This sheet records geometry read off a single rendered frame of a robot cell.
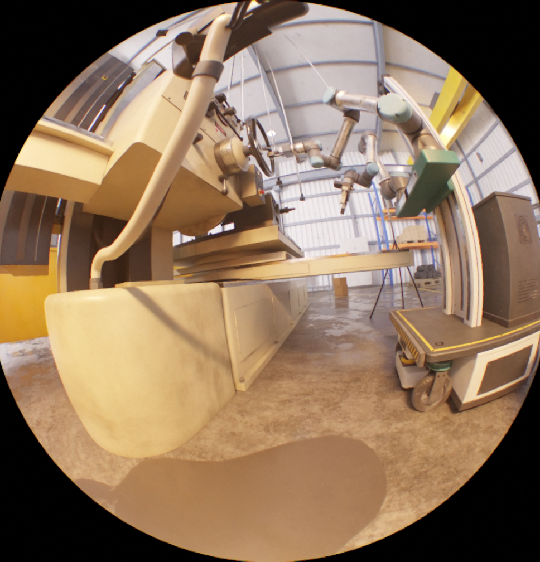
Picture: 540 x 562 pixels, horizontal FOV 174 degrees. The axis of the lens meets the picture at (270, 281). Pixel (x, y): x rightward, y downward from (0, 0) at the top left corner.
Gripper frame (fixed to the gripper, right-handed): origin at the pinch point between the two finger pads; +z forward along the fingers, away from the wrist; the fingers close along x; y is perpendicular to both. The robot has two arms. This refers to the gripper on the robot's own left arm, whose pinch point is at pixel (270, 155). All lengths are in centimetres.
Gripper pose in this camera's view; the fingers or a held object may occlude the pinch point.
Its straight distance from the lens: 118.4
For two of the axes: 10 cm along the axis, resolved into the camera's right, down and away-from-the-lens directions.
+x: -2.7, 3.6, -8.9
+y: -1.9, -9.3, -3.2
